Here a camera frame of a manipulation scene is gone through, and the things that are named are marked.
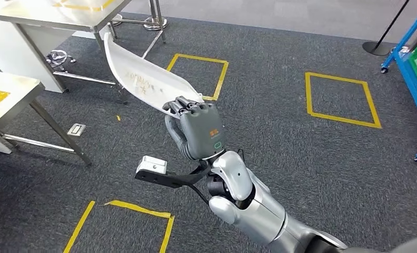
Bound steel workbench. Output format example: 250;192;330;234
0;69;92;167

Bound steel table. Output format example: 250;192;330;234
0;0;167;105

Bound black stanchion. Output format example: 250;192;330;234
362;0;412;56

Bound coiled cable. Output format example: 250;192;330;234
45;50;77;69

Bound yellow floor tape square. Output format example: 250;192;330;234
63;200;175;253
166;53;229;101
305;72;383;129

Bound black camera cable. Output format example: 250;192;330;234
189;184;211;207

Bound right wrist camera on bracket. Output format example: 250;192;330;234
134;155;212;189

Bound white curved part with writing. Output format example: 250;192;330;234
103;32;205;116

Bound chrome stanchion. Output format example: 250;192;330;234
143;0;168;32

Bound floor power outlet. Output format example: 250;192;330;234
66;123;86;137

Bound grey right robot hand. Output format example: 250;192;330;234
162;96;226;161

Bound white cabinet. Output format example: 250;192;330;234
0;17;69;94

